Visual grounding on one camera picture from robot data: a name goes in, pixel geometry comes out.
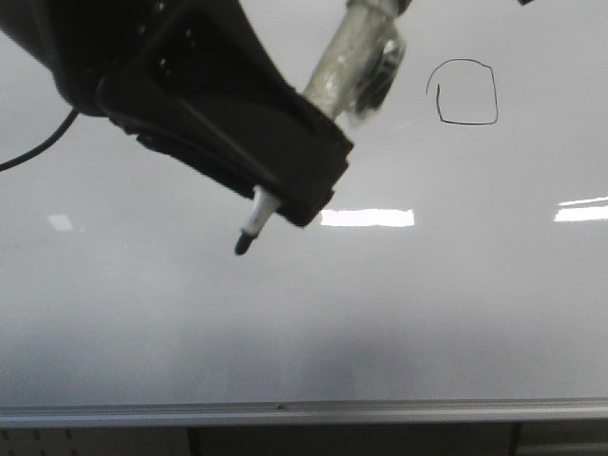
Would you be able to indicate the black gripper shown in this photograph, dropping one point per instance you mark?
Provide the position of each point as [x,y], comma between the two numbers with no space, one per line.
[107,58]

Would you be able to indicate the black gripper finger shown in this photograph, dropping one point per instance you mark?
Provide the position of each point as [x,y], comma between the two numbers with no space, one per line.
[200,87]

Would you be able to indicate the white taped whiteboard marker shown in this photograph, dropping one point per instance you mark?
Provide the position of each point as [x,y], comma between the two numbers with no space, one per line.
[351,71]

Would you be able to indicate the white whiteboard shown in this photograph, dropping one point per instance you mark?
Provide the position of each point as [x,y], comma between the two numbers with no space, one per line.
[463,254]

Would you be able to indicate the grey pegboard panel below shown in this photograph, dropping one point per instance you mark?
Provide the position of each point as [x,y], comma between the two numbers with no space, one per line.
[95,441]

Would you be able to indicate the aluminium whiteboard tray rail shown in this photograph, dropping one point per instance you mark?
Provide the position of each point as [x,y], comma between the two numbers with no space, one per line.
[305,413]

